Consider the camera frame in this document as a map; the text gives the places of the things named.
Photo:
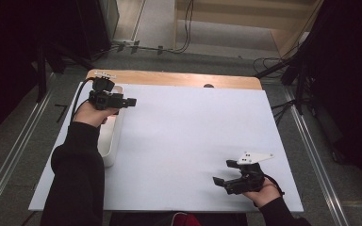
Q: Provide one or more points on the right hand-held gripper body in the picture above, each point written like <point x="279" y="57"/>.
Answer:
<point x="248" y="179"/>

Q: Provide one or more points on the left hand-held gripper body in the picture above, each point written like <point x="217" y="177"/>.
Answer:
<point x="103" y="97"/>

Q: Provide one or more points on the white oblong plastic container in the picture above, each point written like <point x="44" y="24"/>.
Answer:
<point x="113" y="138"/>

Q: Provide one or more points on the person's right hand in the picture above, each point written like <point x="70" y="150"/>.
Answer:
<point x="264" y="195"/>

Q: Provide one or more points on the person's left hand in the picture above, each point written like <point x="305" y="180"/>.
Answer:
<point x="89" y="115"/>

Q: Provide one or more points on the white board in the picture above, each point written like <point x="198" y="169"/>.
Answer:
<point x="185" y="150"/>

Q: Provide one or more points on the wooden table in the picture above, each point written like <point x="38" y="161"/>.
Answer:
<point x="169" y="78"/>

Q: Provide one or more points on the red garment piece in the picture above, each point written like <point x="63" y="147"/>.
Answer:
<point x="187" y="220"/>

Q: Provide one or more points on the power strip with plugs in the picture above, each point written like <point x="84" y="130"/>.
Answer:
<point x="128" y="44"/>

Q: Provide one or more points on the black metal stand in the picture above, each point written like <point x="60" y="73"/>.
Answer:
<point x="42" y="72"/>
<point x="298" y="78"/>

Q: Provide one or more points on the person's dark lap clothing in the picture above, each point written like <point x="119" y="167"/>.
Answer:
<point x="144" y="219"/>

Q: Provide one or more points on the dark curtain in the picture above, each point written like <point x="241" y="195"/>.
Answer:
<point x="9" y="47"/>
<point x="348" y="78"/>

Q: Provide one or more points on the metal floor rail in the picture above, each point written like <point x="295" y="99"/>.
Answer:
<point x="15" y="150"/>
<point x="314" y="157"/>

